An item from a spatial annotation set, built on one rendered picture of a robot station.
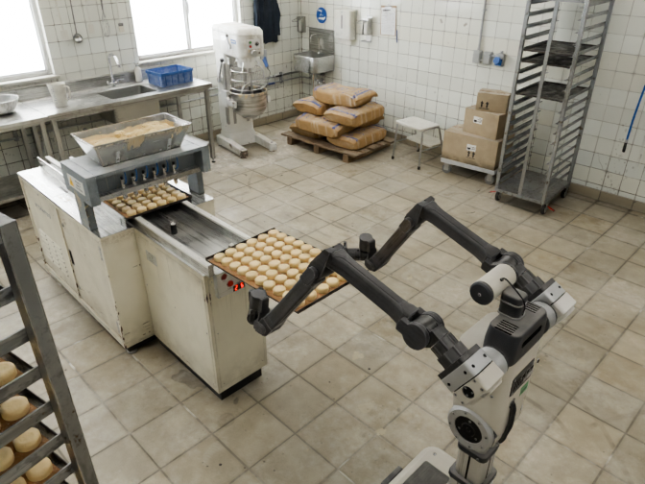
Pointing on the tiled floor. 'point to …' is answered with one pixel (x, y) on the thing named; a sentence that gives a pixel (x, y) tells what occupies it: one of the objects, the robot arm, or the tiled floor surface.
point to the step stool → (419, 134)
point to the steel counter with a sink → (80, 98)
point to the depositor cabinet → (96, 256)
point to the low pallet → (337, 146)
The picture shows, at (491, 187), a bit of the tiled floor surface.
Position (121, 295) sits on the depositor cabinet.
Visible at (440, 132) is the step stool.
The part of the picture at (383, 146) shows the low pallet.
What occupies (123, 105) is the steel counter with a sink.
